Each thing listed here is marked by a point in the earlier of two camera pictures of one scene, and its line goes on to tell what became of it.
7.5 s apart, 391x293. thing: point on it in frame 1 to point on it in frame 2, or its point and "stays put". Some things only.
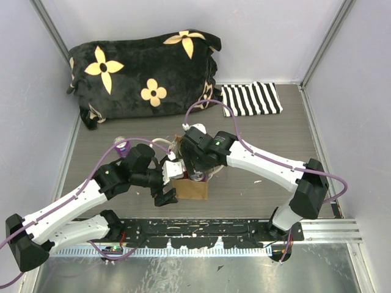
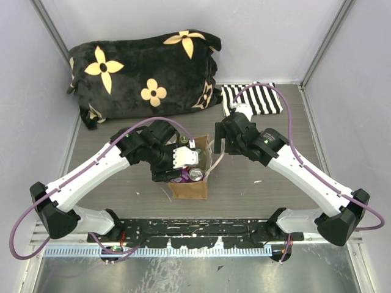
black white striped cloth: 256,98 stays put
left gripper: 160,198 to 161,173
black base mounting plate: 203,233 stays put
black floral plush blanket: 167,73 stays put
